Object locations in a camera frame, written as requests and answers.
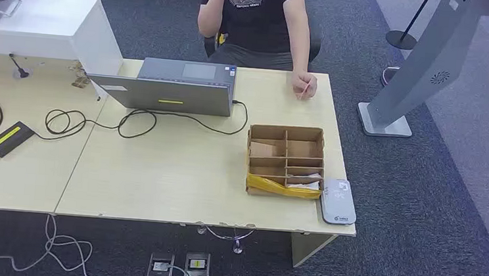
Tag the person's left hand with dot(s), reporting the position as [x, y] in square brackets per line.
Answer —
[303, 82]

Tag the tan ID card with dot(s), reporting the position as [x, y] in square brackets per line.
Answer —
[304, 90]

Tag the person's right forearm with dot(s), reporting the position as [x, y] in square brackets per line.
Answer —
[208, 15]

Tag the person's left forearm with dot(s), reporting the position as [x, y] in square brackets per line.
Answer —
[299, 47]

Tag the person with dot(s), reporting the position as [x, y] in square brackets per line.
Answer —
[258, 24]

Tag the white room key card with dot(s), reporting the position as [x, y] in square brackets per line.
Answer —
[311, 176]
[304, 185]

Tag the white grey card reader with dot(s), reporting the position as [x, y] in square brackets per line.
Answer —
[338, 201]

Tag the cardboard divided box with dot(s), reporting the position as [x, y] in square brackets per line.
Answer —
[269, 150]

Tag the dark shoe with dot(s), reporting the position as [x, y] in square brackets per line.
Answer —
[389, 76]

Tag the black stanchion pole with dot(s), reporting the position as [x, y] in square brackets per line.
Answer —
[400, 39]

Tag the grey laptop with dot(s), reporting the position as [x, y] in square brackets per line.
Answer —
[165, 96]

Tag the grey kiosk stand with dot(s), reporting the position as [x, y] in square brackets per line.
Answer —
[430, 51]

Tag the white desk leg panel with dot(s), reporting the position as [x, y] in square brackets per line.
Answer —
[306, 246]

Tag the brown torn tape residue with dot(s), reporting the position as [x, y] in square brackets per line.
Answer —
[81, 81]

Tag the white cabinet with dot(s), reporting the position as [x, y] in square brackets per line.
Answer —
[39, 25]

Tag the floor socket with yellow label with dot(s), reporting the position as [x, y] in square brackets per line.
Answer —
[197, 264]

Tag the small black desk microphone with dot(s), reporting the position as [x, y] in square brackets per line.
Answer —
[22, 72]

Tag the floor socket with white plug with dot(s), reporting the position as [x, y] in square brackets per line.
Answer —
[160, 265]

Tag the black power adapter yellow label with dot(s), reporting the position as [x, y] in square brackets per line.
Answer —
[8, 138]

